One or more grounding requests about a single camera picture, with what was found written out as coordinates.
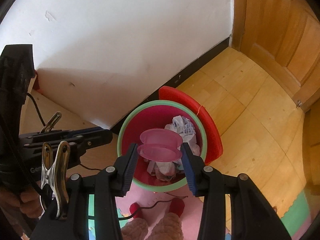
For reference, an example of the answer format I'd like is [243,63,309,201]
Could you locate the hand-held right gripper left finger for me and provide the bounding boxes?
[30,143,139,240]

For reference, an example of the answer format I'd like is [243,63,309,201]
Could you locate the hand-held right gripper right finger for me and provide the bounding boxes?
[180,142,292,240]

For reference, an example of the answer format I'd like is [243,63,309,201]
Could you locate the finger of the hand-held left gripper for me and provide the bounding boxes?
[24,130,113,180]
[19,127,110,145]

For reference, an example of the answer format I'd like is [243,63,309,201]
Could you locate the pink plastic spool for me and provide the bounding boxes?
[137,128,183,163]

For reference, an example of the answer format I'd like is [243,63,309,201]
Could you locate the white plastic bag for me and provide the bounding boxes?
[164,115,200,155]

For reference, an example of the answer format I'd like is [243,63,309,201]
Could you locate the red bin with green rim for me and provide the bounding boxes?
[117,100,208,193]

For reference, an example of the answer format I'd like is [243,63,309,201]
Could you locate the person's left hand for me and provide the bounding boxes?
[0,187,45,220]

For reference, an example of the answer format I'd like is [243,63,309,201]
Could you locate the metal spring clip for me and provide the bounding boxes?
[41,141,71,218]
[39,111,62,133]

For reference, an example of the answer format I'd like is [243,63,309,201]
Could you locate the torn paper scraps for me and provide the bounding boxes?
[146,160,187,182]

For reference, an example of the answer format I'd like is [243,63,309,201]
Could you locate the red slipper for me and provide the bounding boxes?
[129,203,143,215]
[169,197,185,215]

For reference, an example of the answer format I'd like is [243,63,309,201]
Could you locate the red plastic stool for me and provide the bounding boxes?
[158,86,223,165]

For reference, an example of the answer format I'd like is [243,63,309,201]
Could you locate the black cable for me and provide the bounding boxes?
[26,92,189,220]

